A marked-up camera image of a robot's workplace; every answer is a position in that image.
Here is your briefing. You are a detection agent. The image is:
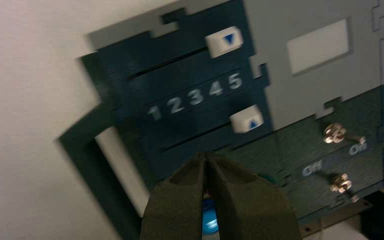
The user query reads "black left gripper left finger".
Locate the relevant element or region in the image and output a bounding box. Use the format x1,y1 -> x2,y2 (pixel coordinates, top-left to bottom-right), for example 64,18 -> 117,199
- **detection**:
139,152 -> 209,240

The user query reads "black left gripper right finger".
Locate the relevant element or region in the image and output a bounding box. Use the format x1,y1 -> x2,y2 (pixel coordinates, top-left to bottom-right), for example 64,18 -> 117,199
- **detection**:
207,152 -> 303,240

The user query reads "white slider knob up arrow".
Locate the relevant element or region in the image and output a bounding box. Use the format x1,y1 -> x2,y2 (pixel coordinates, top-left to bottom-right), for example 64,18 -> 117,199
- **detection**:
229,104 -> 265,135

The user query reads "white slider knob down arrow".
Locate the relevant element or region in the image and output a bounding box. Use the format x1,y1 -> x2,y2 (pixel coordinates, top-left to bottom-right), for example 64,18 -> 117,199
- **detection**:
204,26 -> 245,59

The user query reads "blue push button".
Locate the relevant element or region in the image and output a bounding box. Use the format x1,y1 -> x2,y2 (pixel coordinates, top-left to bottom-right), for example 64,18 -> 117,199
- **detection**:
201,198 -> 220,238

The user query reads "teal and grey control box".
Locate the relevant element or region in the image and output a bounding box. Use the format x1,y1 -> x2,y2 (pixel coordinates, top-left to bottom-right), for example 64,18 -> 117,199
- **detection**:
57,0 -> 384,240

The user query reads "grey display window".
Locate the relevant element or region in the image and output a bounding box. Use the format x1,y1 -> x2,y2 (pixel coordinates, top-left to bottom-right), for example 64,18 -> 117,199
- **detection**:
286,18 -> 351,76

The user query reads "metal toggle switch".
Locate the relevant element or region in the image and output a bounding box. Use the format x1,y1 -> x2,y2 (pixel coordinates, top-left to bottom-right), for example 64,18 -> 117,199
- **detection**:
322,122 -> 367,147
329,173 -> 362,204

